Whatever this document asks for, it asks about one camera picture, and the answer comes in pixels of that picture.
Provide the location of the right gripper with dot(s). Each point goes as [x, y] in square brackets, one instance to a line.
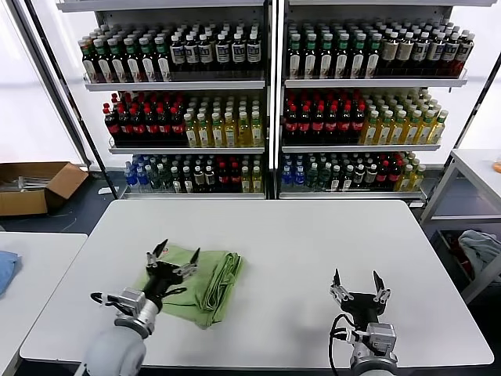
[364, 307]

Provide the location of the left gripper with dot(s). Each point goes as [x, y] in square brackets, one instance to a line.
[162, 278]

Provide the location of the green polo shirt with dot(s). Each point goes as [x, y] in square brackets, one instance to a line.
[207, 282]

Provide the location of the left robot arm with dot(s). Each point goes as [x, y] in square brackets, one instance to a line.
[117, 348]

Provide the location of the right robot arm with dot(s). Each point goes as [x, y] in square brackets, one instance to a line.
[368, 364]

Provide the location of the small dark bottle white cap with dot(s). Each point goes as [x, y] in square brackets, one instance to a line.
[188, 181]
[199, 180]
[358, 177]
[177, 181]
[370, 176]
[347, 179]
[335, 179]
[210, 180]

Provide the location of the clear green water bottle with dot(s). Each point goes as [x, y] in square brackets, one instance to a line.
[155, 178]
[312, 178]
[323, 178]
[165, 179]

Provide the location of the blue drink bottle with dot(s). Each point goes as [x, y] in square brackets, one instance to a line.
[143, 177]
[299, 177]
[287, 177]
[131, 176]

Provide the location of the dark storage bin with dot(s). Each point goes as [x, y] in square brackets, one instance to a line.
[446, 254]

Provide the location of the white paper scrap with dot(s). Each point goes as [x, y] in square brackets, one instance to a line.
[105, 191]

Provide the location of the red-capped cola bottle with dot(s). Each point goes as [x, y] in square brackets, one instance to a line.
[305, 125]
[164, 128]
[125, 127]
[235, 178]
[332, 125]
[291, 125]
[111, 127]
[138, 128]
[393, 174]
[319, 125]
[178, 128]
[346, 124]
[151, 128]
[358, 124]
[381, 175]
[223, 178]

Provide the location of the red cloth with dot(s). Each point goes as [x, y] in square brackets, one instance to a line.
[454, 243]

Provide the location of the yellow drink bottle white cap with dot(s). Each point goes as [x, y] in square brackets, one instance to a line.
[204, 133]
[244, 132]
[257, 132]
[231, 132]
[417, 178]
[246, 181]
[191, 133]
[397, 131]
[405, 179]
[438, 129]
[217, 133]
[426, 130]
[383, 131]
[411, 131]
[368, 131]
[256, 180]

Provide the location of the grey crumpled cloth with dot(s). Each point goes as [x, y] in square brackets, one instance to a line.
[479, 246]

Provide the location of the white side table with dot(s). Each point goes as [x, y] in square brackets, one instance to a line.
[39, 266]

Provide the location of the open cardboard box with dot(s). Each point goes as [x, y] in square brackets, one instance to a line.
[23, 203]

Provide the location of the metal rods bundle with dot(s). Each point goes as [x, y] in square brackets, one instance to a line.
[31, 183]

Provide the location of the blue folded cloth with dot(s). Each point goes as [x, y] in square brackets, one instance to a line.
[6, 270]

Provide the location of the white metal shelf unit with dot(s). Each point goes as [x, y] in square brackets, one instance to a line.
[176, 85]
[372, 83]

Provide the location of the small orange object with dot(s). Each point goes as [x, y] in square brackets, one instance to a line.
[497, 165]

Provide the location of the black slanted pole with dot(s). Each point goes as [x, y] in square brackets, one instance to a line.
[70, 94]
[469, 117]

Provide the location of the dark bottle with green cap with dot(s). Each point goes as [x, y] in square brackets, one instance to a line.
[105, 64]
[310, 58]
[357, 58]
[325, 59]
[119, 64]
[162, 63]
[294, 58]
[372, 58]
[91, 64]
[148, 63]
[133, 63]
[341, 58]

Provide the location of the grey slanted pole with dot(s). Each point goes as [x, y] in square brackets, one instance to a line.
[57, 98]

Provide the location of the dark bottle white blue label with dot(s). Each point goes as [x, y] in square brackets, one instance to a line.
[177, 55]
[450, 51]
[192, 55]
[435, 51]
[206, 54]
[222, 54]
[420, 51]
[238, 53]
[463, 50]
[254, 53]

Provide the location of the dark bottle with beige label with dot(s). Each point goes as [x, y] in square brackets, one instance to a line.
[389, 53]
[405, 53]

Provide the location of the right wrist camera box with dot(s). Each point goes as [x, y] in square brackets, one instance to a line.
[381, 338]

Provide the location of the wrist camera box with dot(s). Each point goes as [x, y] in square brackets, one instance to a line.
[381, 338]
[131, 299]

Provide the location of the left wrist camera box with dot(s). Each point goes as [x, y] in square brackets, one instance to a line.
[131, 299]

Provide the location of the grey metal frame table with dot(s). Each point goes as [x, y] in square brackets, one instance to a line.
[469, 160]

